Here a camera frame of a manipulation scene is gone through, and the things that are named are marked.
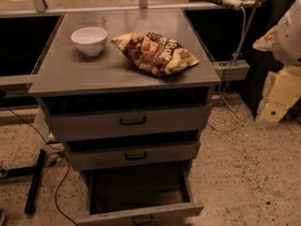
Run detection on grey bottom drawer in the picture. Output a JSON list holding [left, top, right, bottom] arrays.
[[76, 161, 203, 226]]

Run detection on grey drawer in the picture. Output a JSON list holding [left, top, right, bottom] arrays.
[[76, 161, 203, 226], [67, 141, 199, 170], [45, 104, 212, 142]]

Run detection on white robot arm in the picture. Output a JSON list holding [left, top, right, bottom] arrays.
[[253, 0, 301, 128]]

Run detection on grey drawer cabinet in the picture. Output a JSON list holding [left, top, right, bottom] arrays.
[[27, 8, 222, 186]]

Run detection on grey middle drawer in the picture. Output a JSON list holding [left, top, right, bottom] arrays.
[[67, 141, 199, 170]]

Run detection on grey top drawer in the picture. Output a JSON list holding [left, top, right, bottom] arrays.
[[45, 104, 212, 142]]

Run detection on dark cabinet at right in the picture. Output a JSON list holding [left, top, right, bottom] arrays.
[[247, 0, 295, 107]]

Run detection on brown yellow chip bag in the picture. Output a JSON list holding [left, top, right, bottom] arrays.
[[111, 32, 198, 76]]

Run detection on white bowl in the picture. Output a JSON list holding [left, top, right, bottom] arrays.
[[71, 26, 108, 57]]

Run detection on black floor stand bar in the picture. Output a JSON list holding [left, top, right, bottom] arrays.
[[24, 149, 46, 215]]

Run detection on grey metal rail frame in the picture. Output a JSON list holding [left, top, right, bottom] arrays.
[[0, 0, 267, 100]]

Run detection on white cable on pole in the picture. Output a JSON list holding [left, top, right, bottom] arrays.
[[208, 6, 247, 134]]

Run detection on black floor cable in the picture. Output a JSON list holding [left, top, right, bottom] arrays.
[[5, 106, 78, 226]]

